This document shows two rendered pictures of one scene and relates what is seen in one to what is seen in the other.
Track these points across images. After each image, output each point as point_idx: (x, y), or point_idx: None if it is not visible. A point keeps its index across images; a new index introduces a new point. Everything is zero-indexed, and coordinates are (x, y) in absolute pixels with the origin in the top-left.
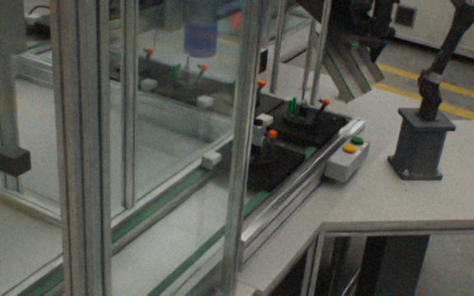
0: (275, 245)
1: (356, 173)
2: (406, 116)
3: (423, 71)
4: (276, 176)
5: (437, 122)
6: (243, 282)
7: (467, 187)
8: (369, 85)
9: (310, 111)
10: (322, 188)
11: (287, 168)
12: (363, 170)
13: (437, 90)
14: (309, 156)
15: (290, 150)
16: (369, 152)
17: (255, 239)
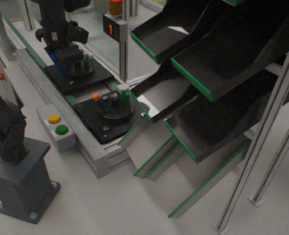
0: (25, 81)
1: (56, 149)
2: (29, 138)
3: (12, 102)
4: (51, 71)
5: None
6: (14, 66)
7: None
8: (137, 170)
9: (121, 114)
10: None
11: (54, 78)
12: (57, 156)
13: None
14: (69, 102)
15: (75, 87)
16: (81, 178)
17: (20, 60)
